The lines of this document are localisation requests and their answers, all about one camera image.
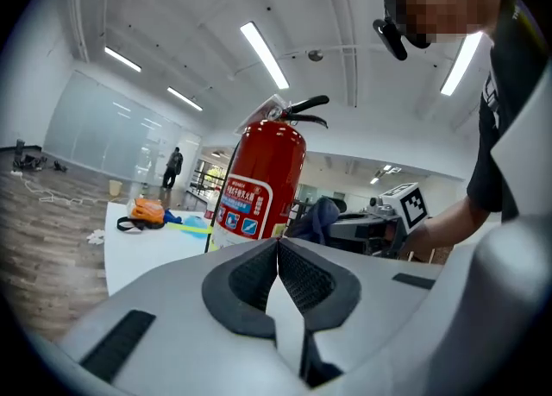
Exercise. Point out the ceiling light panel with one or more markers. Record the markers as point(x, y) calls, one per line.
point(461, 64)
point(184, 98)
point(264, 55)
point(123, 59)

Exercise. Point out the dark blue pouch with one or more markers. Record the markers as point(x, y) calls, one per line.
point(172, 217)

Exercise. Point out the red fire extinguisher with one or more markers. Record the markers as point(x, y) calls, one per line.
point(267, 161)

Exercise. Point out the white power strip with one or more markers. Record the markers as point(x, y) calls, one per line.
point(16, 173)

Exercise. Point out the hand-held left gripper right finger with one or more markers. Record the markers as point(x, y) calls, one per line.
point(371, 299)

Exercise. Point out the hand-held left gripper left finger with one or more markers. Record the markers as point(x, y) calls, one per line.
point(181, 325)

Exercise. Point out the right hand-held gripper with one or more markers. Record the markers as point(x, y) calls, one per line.
point(403, 209)

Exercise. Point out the light blue cloth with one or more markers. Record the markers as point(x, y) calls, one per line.
point(196, 224)

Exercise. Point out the person's right forearm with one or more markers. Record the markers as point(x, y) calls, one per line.
point(444, 226)

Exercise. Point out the black head-mounted camera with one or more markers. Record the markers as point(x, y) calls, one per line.
point(392, 40)

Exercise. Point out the pile of black equipment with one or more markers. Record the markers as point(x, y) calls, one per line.
point(28, 159)

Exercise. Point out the white crumpled tissue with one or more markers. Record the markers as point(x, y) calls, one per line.
point(95, 236)

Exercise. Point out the black metal railing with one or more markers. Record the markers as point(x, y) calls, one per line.
point(205, 178)

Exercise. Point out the dark grey cloth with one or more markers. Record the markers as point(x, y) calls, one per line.
point(317, 217)

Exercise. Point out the person in black t-shirt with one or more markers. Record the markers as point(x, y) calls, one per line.
point(509, 127)

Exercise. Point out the person's head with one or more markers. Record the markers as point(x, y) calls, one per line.
point(444, 1)

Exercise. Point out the beige bucket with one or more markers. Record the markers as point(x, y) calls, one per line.
point(115, 188)

